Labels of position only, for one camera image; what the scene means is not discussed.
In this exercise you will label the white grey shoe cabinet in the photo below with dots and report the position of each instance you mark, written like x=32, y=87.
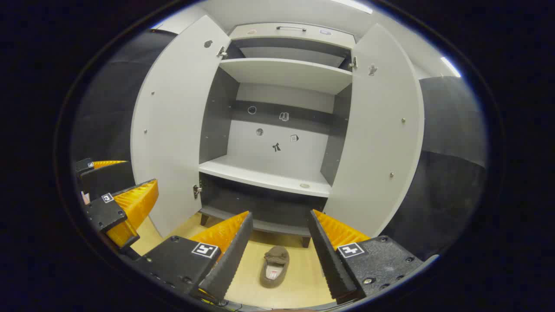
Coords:
x=251, y=149

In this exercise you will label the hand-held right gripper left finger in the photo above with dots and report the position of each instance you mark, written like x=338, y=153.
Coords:
x=232, y=260

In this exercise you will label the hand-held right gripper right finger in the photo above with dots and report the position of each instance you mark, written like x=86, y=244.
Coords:
x=331, y=264

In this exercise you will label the white cabinet shelf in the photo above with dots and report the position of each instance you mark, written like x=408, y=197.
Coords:
x=286, y=73
x=260, y=173

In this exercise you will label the ceiling light panel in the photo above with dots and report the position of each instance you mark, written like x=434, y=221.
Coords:
x=451, y=67

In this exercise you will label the metal door hinge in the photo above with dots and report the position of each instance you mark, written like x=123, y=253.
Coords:
x=222, y=52
x=353, y=63
x=197, y=190

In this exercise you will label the brown fuzzy slipper shoe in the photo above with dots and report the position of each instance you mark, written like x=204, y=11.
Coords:
x=274, y=266

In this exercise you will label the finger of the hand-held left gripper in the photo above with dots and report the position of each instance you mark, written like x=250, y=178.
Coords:
x=108, y=177
x=104, y=212

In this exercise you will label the black backdrop cloth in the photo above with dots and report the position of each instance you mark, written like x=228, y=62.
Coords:
x=112, y=108
x=446, y=173

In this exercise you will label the white shoe cabinet door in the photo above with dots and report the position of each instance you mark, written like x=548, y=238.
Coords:
x=177, y=130
x=377, y=130

